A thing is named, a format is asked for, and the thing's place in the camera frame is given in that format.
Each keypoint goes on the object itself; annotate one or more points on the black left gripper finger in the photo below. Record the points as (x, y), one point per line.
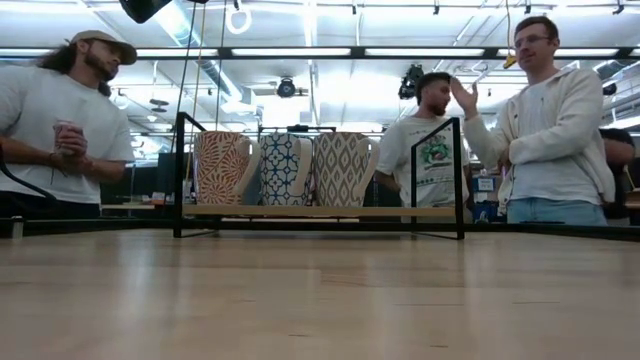
(145, 10)

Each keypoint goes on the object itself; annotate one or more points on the black metal wooden shelf rack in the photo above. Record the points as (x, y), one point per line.
(320, 211)

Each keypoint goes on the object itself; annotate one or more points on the black aluminium table frame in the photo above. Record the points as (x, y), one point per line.
(550, 231)

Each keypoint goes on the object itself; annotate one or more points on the blue floral patterned mug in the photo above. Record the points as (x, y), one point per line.
(280, 170)

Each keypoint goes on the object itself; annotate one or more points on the background wooden desk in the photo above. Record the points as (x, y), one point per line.
(125, 206)

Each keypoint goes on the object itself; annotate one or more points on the yellow hanging tag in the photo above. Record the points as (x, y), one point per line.
(510, 62)

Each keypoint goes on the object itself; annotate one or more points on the person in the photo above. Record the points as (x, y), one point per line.
(400, 150)
(550, 150)
(50, 100)
(617, 150)

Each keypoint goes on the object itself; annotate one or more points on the black ceiling spotlight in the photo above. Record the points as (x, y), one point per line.
(410, 80)
(610, 89)
(286, 88)

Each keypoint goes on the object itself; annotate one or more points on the orange leaf patterned mug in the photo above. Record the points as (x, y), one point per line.
(220, 170)

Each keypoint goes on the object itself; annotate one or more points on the grey diamond patterned mug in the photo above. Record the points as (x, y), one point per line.
(340, 170)

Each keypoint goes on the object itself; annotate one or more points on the person's cup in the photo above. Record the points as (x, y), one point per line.
(65, 131)

